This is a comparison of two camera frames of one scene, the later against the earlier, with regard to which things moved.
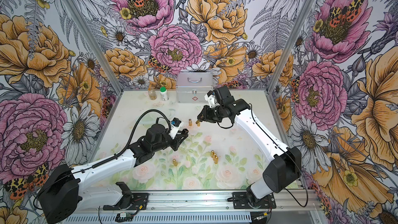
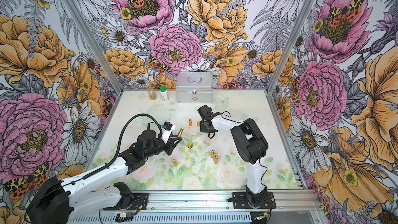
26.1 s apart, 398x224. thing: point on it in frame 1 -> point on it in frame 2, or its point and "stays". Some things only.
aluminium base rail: [206, 207] stays
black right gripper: [207, 116] -> [202, 129]
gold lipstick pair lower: [216, 159] stays
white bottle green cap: [163, 92] stays
